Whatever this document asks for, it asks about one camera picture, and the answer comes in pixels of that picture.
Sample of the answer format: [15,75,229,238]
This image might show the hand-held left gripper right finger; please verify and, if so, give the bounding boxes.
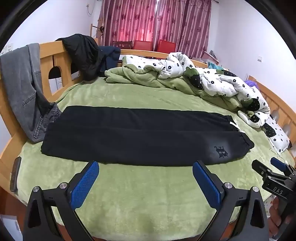
[192,161,270,241]

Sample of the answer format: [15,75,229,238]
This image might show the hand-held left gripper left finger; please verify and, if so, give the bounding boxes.
[22,161,100,241]

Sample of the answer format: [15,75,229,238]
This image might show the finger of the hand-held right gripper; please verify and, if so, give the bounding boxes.
[270,157,296,178]
[252,159,274,183]

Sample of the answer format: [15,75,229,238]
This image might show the black pants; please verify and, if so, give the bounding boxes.
[40,105,255,167]

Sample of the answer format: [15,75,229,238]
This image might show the person's right hand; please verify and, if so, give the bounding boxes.
[268,197,287,240]

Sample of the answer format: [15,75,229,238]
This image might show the green bed sheet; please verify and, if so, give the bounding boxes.
[16,76,289,239]

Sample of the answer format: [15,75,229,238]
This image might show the green and white floral quilt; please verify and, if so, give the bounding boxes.
[105,52,290,154]

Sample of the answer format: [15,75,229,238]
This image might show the grey jeans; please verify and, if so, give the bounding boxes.
[0,43,62,143]

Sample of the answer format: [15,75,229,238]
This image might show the black jacket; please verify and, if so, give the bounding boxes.
[55,34,104,81]

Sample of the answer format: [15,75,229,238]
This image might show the navy garment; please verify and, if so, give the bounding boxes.
[98,46,121,77]

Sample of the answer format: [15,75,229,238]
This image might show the red chair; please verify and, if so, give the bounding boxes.
[158,39,176,54]
[133,40,152,51]

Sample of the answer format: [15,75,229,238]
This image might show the dark wooden chair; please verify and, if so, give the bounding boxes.
[112,40,134,49]

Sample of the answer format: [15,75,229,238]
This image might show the wooden coat rack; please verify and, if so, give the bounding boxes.
[89,20,104,45]

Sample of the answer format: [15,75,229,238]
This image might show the red patterned curtain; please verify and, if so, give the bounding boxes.
[98,0,212,59]

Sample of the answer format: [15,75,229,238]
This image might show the wooden bed frame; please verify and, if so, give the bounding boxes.
[0,39,296,193]

